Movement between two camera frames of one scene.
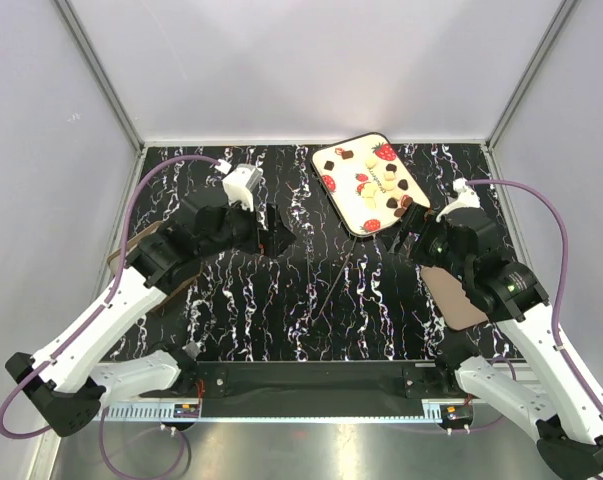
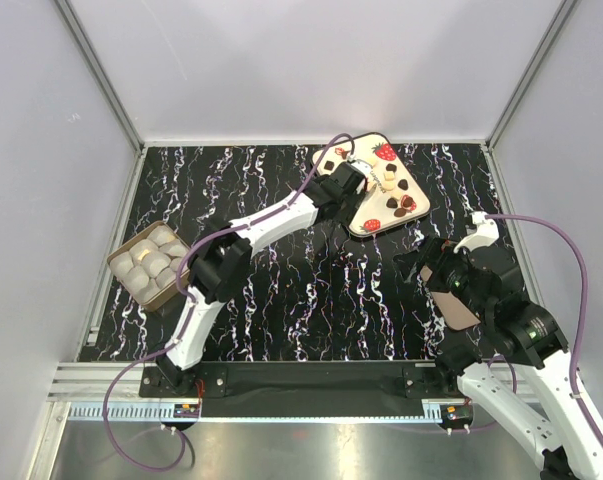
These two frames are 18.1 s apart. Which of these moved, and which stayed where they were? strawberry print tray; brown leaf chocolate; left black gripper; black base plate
Moved: left black gripper
Stayed: strawberry print tray; brown leaf chocolate; black base plate
